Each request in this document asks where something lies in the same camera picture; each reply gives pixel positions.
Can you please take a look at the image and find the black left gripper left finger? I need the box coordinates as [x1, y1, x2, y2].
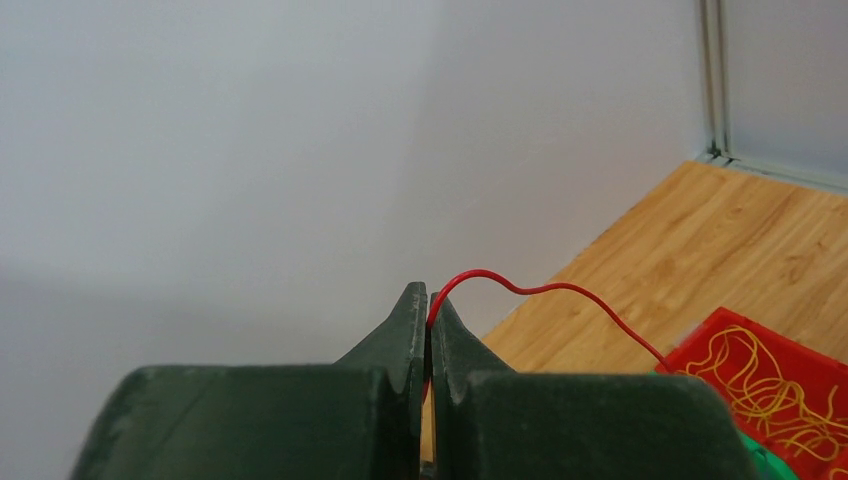
[71, 282, 428, 479]

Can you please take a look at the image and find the green plastic bin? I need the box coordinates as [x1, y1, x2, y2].
[739, 432, 799, 480]

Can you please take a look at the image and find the red plastic bin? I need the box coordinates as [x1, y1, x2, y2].
[655, 308, 847, 479]

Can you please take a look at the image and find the yellow cable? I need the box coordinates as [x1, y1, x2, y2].
[678, 324, 848, 465]

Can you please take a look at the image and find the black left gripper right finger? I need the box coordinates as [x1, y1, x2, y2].
[430, 303, 759, 479]

